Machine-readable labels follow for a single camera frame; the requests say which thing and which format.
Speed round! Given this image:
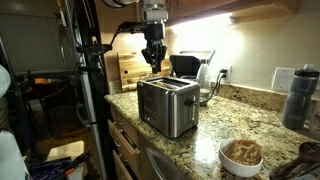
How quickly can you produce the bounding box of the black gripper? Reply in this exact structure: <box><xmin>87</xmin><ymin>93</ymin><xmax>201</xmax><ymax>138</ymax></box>
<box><xmin>140</xmin><ymin>22</ymin><xmax>168</xmax><ymax>75</ymax></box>

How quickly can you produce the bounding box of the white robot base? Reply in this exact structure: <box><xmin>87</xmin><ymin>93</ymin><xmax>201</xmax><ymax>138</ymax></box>
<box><xmin>0</xmin><ymin>129</ymin><xmax>31</xmax><ymax>180</ymax></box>

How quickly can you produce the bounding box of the stainless steel two-slot toaster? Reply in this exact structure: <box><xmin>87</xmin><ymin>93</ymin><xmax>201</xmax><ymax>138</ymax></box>
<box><xmin>136</xmin><ymin>76</ymin><xmax>201</xmax><ymax>139</ymax></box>

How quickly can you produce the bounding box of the wooden cutting board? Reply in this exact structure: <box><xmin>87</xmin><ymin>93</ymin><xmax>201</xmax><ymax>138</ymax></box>
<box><xmin>116</xmin><ymin>51</ymin><xmax>172</xmax><ymax>93</ymax></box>

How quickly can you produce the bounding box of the black coffee maker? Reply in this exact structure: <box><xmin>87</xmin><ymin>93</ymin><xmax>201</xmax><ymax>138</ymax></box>
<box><xmin>169</xmin><ymin>49</ymin><xmax>216</xmax><ymax>81</ymax></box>

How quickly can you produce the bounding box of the wooden upper cabinet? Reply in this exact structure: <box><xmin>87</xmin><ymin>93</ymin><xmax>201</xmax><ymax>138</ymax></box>
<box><xmin>134</xmin><ymin>0</ymin><xmax>299</xmax><ymax>33</ymax></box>

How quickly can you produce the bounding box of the under cabinet light strip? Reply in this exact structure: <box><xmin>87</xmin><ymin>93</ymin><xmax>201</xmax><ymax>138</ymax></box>
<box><xmin>173</xmin><ymin>12</ymin><xmax>234</xmax><ymax>34</ymax></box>

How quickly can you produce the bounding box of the silver metal pole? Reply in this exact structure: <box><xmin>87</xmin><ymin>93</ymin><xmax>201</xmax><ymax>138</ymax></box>
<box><xmin>79</xmin><ymin>71</ymin><xmax>108</xmax><ymax>180</ymax></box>

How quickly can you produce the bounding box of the wooden drawer cabinet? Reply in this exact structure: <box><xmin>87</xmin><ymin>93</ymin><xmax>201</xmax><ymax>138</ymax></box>
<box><xmin>107</xmin><ymin>104</ymin><xmax>143</xmax><ymax>180</ymax></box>

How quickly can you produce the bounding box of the dark side table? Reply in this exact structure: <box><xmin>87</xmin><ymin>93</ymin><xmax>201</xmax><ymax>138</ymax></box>
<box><xmin>19</xmin><ymin>69</ymin><xmax>84</xmax><ymax>101</ymax></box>

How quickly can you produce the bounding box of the stainless steel dishwasher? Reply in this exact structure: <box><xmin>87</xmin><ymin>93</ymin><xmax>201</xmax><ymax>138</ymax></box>
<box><xmin>138</xmin><ymin>133</ymin><xmax>193</xmax><ymax>180</ymax></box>

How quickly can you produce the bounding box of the small orange object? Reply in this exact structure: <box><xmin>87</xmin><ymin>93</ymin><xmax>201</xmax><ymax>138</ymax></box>
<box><xmin>33</xmin><ymin>77</ymin><xmax>51</xmax><ymax>85</ymax></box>

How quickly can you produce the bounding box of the white ceramic bowl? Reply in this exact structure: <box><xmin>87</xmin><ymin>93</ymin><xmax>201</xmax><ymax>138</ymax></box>
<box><xmin>218</xmin><ymin>138</ymin><xmax>264</xmax><ymax>178</ymax></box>

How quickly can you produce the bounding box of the black tool bundle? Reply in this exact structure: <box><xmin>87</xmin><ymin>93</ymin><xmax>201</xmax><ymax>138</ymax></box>
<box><xmin>26</xmin><ymin>151</ymin><xmax>93</xmax><ymax>180</ymax></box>

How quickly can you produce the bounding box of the grey sports water bottle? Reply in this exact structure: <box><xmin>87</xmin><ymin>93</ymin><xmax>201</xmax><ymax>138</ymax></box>
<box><xmin>280</xmin><ymin>64</ymin><xmax>320</xmax><ymax>130</ymax></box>

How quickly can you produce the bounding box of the brown wooden spoon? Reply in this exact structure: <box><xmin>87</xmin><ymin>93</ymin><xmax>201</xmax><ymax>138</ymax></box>
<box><xmin>269</xmin><ymin>141</ymin><xmax>320</xmax><ymax>180</ymax></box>

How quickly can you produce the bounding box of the metal kitchen utensil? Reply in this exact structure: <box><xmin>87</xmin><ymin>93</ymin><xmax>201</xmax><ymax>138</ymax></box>
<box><xmin>291</xmin><ymin>163</ymin><xmax>320</xmax><ymax>180</ymax></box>

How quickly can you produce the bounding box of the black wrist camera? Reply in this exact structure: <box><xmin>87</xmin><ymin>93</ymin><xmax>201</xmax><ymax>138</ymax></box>
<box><xmin>114</xmin><ymin>20</ymin><xmax>149</xmax><ymax>35</ymax></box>

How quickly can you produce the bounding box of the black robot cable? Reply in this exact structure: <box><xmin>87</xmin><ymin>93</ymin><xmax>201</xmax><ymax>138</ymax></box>
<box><xmin>104</xmin><ymin>28</ymin><xmax>123</xmax><ymax>51</ymax></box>

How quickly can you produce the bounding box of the black power plug cable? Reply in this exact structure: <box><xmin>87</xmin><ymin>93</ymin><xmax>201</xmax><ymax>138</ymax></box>
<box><xmin>199</xmin><ymin>68</ymin><xmax>229</xmax><ymax>106</ymax></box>

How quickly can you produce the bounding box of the black camera stand pole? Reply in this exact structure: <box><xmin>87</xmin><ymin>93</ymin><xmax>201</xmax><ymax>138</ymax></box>
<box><xmin>73</xmin><ymin>0</ymin><xmax>118</xmax><ymax>180</ymax></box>

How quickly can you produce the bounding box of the white wall power outlet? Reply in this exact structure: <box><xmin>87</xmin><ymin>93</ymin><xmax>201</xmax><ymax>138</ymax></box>
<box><xmin>218</xmin><ymin>65</ymin><xmax>233</xmax><ymax>84</ymax></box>

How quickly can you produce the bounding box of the white wall switch plate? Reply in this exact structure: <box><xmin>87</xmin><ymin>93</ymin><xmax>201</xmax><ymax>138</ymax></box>
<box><xmin>270</xmin><ymin>66</ymin><xmax>296</xmax><ymax>93</ymax></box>

